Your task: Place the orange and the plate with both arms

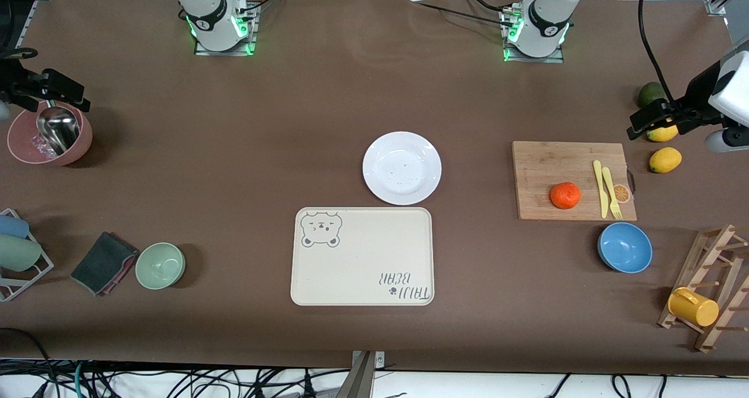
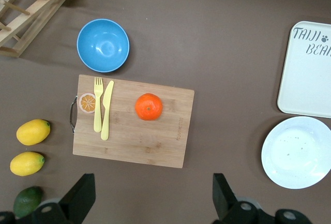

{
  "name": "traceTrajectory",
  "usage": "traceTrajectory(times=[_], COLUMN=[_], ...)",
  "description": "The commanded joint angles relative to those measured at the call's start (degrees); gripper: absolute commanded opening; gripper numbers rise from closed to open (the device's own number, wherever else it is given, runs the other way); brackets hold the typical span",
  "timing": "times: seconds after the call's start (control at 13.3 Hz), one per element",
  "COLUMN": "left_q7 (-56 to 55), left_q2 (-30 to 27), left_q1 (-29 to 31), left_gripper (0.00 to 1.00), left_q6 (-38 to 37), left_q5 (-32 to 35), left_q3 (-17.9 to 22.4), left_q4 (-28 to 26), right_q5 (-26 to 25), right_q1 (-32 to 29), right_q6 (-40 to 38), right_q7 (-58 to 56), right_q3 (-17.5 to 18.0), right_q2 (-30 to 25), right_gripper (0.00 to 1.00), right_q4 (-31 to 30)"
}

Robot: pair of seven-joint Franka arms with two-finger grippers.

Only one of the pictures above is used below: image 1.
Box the pink bowl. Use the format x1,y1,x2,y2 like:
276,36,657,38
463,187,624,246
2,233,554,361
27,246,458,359
7,107,93,166

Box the white round plate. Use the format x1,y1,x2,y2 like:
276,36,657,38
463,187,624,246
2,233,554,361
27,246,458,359
362,131,442,206

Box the green avocado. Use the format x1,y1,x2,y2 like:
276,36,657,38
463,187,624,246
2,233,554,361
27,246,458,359
638,82,668,109

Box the wooden cutting board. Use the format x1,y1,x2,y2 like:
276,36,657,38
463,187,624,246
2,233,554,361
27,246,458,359
512,141,637,221

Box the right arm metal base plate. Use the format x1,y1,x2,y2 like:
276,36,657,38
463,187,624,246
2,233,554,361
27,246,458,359
194,0,259,56

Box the grey metal post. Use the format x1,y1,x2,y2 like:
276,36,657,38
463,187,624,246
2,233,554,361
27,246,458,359
336,350,386,398

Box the beige bear print tray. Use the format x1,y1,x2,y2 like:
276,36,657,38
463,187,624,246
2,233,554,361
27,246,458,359
290,207,435,307

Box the black floor cable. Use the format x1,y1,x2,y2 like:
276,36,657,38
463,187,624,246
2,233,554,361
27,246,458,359
0,327,59,398

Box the teal cable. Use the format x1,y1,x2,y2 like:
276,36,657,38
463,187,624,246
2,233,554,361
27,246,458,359
71,360,88,398

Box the brown table cover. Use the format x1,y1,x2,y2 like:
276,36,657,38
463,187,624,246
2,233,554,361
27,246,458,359
0,0,749,376

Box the white wire cup rack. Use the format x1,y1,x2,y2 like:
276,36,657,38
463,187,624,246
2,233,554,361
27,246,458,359
0,208,54,303

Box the dark grey folded cloth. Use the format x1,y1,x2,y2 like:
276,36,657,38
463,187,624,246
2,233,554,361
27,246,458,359
70,231,139,296

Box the yellow mug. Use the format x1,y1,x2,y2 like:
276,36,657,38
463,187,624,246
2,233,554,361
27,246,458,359
668,287,720,328

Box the wooden mug rack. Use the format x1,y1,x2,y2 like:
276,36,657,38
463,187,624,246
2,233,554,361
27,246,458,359
657,224,749,353

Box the orange fruit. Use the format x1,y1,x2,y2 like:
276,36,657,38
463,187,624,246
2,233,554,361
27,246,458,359
550,181,582,210

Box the pale green bowl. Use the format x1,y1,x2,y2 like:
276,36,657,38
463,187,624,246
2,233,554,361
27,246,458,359
135,242,186,290

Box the yellow plastic fork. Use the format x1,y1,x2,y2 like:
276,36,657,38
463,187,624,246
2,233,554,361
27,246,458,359
602,167,623,220

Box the pink folded cloth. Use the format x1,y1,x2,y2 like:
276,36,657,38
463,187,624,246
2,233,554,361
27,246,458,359
99,252,139,297

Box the metal scoop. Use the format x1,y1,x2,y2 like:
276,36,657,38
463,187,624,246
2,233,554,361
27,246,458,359
36,101,81,156

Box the blue bowl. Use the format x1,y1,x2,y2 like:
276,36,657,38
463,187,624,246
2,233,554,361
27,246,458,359
597,222,653,274

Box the yellow plastic knife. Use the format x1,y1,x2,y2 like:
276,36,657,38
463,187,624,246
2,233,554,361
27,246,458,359
593,160,609,219

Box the yellow lemon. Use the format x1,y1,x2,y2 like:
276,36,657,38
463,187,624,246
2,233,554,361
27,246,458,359
649,147,683,174
647,123,679,143

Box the light blue cup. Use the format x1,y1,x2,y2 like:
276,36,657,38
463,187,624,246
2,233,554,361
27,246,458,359
0,215,30,239

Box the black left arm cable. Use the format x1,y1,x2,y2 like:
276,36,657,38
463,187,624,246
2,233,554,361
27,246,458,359
638,0,676,103

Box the pale green cup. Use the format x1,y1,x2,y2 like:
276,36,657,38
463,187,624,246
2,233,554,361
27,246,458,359
0,235,43,272

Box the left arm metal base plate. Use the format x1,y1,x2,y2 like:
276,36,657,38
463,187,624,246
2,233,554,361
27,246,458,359
502,9,565,64

